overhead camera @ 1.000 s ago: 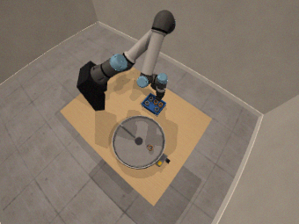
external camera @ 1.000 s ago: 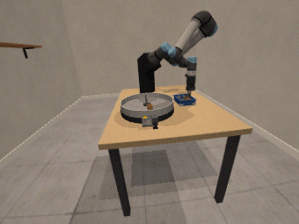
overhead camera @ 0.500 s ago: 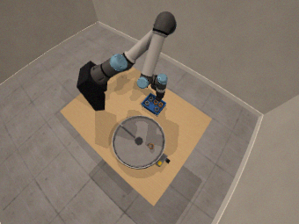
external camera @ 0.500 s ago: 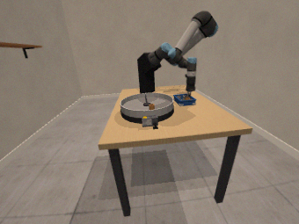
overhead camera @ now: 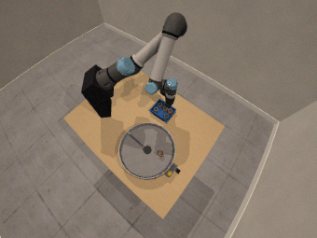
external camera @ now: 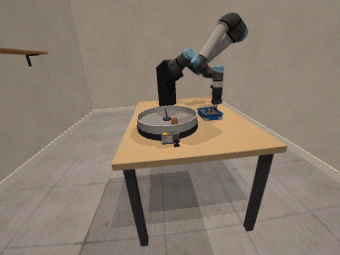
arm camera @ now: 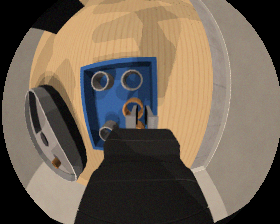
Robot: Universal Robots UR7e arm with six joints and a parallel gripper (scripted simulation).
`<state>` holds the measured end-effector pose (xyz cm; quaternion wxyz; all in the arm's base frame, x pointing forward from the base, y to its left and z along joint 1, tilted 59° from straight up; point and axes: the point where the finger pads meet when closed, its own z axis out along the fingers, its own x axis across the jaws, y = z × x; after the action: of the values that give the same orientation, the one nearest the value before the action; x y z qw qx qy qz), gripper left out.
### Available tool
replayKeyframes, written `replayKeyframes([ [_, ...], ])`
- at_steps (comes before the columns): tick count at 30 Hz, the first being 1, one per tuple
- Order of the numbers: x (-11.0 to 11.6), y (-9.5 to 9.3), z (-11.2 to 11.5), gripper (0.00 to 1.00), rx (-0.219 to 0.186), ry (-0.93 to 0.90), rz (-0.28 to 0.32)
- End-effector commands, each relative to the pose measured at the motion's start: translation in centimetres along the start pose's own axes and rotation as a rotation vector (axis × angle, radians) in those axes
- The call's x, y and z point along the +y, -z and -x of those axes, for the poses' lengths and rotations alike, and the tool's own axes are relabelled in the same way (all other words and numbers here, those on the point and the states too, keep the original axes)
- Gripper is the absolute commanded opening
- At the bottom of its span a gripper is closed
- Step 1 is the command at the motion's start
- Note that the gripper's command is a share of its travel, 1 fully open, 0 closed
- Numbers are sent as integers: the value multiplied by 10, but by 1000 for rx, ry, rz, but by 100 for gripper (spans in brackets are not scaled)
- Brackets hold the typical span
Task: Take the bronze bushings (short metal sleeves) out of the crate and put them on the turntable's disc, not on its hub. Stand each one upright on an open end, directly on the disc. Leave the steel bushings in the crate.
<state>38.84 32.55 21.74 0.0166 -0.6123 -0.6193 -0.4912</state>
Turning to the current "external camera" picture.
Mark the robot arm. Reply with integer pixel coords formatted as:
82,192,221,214
168,12,248,82

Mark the blue rectangular crate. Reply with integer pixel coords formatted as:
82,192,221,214
197,107,223,121

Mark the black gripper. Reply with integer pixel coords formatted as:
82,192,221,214
211,81,223,111

